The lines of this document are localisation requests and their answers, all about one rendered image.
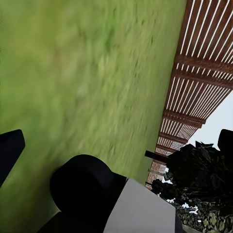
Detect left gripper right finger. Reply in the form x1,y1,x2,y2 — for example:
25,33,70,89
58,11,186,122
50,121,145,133
217,129,233,168

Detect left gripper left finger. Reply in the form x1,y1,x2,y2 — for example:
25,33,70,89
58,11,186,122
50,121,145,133
0,129,25,187

